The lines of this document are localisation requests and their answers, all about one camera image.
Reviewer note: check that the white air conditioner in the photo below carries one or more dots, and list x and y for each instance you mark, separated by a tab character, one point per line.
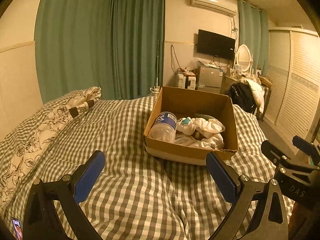
212	3

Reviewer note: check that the green checkered blanket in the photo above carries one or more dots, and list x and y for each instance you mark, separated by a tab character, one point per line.
125	142

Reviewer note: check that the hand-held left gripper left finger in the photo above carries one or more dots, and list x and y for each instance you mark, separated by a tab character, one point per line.
88	176

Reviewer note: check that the wide green curtain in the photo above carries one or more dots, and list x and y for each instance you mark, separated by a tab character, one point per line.
100	42

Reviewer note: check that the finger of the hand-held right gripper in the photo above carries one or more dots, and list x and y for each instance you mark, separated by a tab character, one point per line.
303	143
271	150

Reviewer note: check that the cardboard box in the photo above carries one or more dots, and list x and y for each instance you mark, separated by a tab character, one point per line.
190	152

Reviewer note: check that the clear plastic water bottle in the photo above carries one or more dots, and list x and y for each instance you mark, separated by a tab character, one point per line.
163	127

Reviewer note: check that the white oval vanity mirror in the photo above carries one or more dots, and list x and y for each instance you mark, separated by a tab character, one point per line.
243	57

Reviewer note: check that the smartphone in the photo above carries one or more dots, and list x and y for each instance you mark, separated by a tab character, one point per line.
17	230

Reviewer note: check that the white water dispenser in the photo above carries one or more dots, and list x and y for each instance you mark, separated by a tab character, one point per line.
181	80

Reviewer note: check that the white pole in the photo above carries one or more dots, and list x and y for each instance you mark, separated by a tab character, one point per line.
157	65

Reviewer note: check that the white louvered wardrobe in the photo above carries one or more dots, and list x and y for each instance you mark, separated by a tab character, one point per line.
292	85

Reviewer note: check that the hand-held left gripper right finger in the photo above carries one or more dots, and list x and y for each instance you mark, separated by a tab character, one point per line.
221	177

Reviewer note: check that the narrow green curtain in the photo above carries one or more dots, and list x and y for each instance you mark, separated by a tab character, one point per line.
252	30

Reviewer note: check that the floral pillow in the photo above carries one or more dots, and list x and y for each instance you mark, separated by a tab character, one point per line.
45	125

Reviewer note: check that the white jacket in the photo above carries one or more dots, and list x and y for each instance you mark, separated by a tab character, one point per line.
257	91

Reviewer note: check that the black wall television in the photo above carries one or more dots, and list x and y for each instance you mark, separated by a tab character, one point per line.
216	44

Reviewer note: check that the silver mini fridge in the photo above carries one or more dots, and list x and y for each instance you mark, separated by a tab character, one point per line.
210	78

